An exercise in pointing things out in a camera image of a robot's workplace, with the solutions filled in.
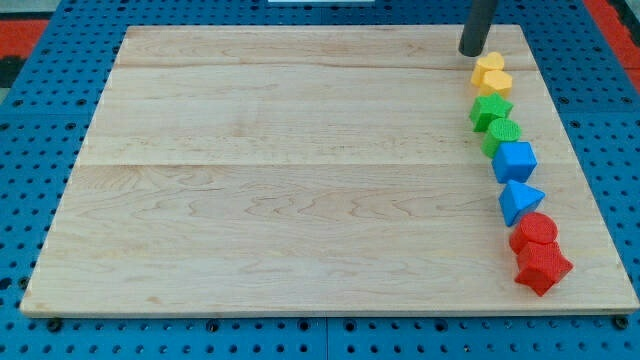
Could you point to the light wooden board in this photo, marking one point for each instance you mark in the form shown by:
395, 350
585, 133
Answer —
332, 171

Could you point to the yellow heart block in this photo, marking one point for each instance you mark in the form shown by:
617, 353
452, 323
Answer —
492, 61

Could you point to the green star block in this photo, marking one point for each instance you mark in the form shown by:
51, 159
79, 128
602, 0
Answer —
487, 108

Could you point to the green cylinder block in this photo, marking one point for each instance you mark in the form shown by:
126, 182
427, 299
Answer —
499, 131

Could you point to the blue cube block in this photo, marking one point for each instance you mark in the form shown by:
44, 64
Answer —
514, 161

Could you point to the blue triangle block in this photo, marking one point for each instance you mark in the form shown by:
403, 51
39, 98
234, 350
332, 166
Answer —
518, 199

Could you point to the yellow hexagon block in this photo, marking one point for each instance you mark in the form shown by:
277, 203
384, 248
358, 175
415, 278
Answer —
496, 81

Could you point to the red cylinder block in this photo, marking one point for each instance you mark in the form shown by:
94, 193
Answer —
533, 227

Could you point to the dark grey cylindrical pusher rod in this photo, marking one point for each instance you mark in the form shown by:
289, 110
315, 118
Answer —
476, 27

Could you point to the red star block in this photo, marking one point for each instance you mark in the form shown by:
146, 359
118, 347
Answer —
541, 266

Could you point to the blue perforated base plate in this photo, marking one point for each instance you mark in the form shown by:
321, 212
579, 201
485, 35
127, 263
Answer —
49, 107

